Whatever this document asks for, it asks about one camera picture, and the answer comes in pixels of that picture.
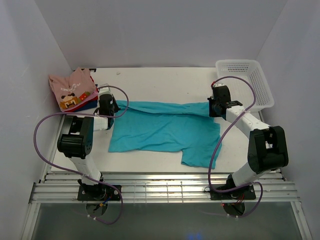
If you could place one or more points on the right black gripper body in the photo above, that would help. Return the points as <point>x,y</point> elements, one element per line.
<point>212,104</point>

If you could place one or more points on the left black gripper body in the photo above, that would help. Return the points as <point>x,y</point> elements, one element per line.
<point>115,108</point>

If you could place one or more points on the teal t-shirt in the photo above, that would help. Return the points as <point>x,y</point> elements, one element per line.
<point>167,127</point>

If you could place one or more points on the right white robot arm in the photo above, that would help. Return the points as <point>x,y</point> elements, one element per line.
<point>267,147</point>

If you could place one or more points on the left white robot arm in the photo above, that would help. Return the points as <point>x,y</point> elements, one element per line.
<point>75,141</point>

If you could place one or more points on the red folded t-shirt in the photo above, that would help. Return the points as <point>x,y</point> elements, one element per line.
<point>78,87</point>

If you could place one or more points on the blue folded t-shirt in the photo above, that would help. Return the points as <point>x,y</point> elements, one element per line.
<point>85,106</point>

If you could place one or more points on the pink folded t-shirt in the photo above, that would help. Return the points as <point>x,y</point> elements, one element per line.
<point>88,96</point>

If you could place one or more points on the white plastic basket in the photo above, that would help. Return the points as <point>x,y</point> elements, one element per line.
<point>241,76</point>

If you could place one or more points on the beige folded t-shirt with print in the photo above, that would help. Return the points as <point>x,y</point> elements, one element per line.
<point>60,84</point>

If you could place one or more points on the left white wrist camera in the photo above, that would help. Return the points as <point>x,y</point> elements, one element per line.
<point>104,89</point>

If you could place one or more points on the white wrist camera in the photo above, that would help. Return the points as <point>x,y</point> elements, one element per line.
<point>216,84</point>
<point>104,89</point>

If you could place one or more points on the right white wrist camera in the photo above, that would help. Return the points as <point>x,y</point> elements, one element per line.
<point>216,84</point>

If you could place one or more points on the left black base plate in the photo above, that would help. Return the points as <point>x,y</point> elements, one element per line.
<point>113,192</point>

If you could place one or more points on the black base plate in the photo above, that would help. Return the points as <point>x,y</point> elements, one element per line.
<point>243,193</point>
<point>113,192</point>

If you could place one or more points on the aluminium rail frame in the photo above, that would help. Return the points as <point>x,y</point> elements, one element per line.
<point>164,206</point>

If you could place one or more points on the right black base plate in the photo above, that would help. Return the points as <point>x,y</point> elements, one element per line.
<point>243,193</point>

